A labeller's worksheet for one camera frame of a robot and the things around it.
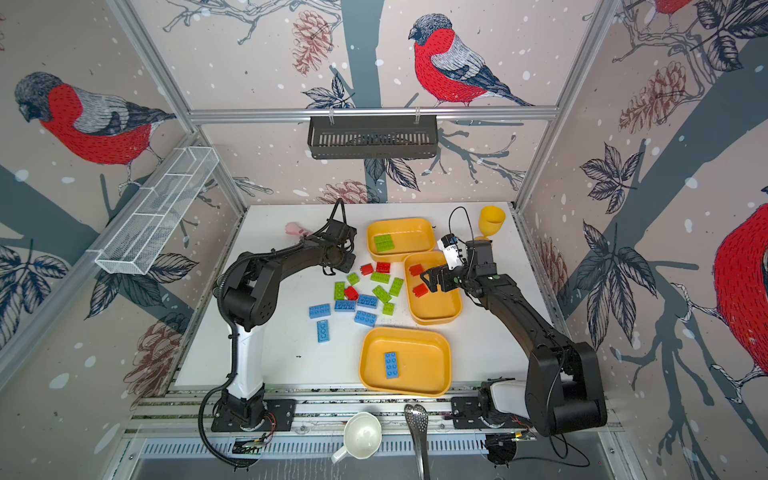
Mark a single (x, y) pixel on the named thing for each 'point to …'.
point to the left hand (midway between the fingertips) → (346, 260)
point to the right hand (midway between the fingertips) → (435, 272)
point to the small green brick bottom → (388, 309)
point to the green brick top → (380, 277)
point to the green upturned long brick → (339, 291)
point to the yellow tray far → (409, 235)
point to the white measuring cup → (362, 437)
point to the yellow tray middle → (430, 307)
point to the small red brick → (416, 269)
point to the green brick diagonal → (382, 294)
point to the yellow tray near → (401, 361)
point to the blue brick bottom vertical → (323, 331)
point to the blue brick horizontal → (320, 310)
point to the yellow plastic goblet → (490, 221)
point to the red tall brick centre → (350, 293)
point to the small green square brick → (353, 278)
